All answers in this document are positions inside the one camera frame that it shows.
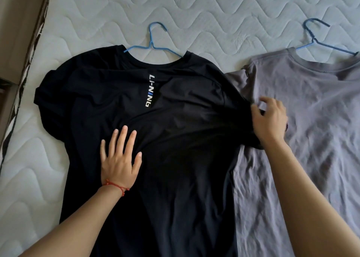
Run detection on person's left hand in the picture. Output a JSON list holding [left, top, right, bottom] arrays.
[[100, 125, 143, 190]]

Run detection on person's right hand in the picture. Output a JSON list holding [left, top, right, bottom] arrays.
[[250, 96, 289, 146]]

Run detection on grey t-shirt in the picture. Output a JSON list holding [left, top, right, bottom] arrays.
[[223, 46, 360, 257]]

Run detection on black Li-Ning t-shirt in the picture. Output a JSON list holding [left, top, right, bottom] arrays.
[[33, 44, 265, 257]]

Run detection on blue wire hanger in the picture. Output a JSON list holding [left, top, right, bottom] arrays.
[[295, 18, 359, 57], [123, 21, 183, 58]]

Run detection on white and brown wardrobe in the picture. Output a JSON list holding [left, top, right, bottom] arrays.
[[0, 0, 53, 151]]

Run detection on person's right forearm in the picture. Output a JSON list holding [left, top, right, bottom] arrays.
[[263, 140, 360, 257]]

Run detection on person's left forearm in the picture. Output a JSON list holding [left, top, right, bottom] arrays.
[[18, 185, 129, 257]]

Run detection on white quilted mattress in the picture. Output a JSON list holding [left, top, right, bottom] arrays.
[[0, 0, 360, 257]]

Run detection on red bead bracelet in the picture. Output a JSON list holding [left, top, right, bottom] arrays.
[[102, 179, 131, 197]]

